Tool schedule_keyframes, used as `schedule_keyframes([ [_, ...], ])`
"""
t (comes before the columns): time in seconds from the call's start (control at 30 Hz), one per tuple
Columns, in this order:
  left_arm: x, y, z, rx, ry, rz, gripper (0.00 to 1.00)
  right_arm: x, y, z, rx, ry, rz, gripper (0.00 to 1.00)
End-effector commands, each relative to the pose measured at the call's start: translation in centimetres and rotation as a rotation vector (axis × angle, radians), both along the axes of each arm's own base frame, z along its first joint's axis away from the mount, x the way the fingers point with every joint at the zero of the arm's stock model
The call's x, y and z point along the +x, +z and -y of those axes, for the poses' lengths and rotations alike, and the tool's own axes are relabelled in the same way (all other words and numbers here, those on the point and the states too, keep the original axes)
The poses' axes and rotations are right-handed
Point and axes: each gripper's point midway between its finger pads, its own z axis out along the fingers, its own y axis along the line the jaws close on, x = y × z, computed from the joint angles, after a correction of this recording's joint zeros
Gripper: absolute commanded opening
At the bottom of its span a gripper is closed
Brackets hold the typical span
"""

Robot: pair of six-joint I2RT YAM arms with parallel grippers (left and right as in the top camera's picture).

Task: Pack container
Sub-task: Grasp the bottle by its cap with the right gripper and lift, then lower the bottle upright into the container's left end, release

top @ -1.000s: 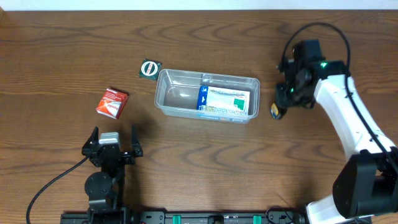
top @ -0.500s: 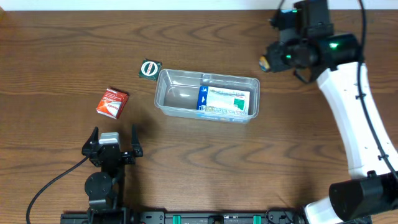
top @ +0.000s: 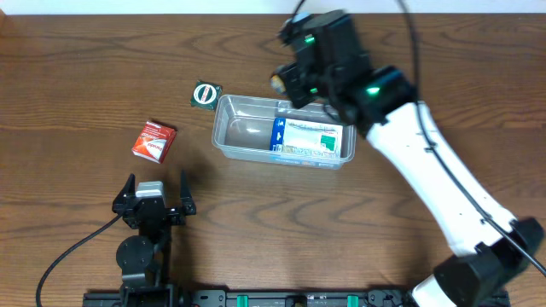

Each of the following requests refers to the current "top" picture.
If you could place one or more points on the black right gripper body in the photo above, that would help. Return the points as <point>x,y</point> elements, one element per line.
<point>296,91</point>

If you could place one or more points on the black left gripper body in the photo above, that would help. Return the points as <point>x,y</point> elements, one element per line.
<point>153,209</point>

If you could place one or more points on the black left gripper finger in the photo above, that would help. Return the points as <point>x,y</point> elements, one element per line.
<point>129,188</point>
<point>185,193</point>

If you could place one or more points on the small dark bottle white cap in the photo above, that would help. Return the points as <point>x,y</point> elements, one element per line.
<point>277,84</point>

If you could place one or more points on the white green medicine box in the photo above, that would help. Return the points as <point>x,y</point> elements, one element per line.
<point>311,134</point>

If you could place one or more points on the blue medicine box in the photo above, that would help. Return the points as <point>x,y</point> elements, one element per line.
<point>277,136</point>

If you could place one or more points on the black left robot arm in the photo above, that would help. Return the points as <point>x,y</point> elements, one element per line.
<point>145,258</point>

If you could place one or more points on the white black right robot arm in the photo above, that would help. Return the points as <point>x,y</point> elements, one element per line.
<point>490,246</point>

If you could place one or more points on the clear plastic container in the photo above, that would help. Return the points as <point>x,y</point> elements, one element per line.
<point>272,131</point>

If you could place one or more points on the red Panadol box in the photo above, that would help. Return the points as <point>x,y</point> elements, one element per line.
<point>154,142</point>

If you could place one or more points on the green square box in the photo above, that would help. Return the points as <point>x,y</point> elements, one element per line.
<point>206,95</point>

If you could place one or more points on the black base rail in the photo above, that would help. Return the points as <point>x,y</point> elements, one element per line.
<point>221,298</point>

